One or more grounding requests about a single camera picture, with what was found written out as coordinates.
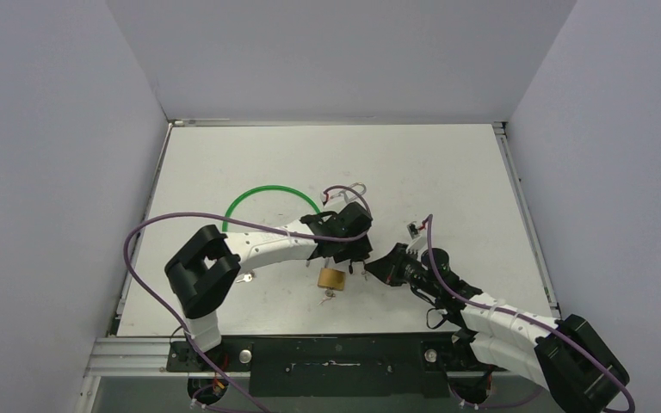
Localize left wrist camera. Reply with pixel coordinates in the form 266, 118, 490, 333
320, 188, 348, 211

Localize green cable lock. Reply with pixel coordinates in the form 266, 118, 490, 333
225, 184, 320, 226

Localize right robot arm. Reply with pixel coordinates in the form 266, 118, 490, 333
364, 243, 630, 412

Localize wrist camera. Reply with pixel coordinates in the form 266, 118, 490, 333
320, 188, 348, 211
406, 219, 429, 256

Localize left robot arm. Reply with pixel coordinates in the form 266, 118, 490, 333
164, 202, 373, 371

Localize purple cable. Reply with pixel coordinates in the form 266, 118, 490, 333
424, 213, 637, 413
123, 183, 373, 413

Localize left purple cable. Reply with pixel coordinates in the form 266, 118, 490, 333
123, 183, 373, 413

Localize black base frame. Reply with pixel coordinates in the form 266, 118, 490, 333
85, 333, 596, 413

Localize cable lock keys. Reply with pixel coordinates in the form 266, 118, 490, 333
235, 273, 255, 283

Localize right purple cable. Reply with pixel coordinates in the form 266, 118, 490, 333
424, 213, 637, 413

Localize yellow black padlock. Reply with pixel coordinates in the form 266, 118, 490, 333
349, 260, 366, 275

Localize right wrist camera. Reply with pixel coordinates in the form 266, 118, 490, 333
406, 219, 429, 256

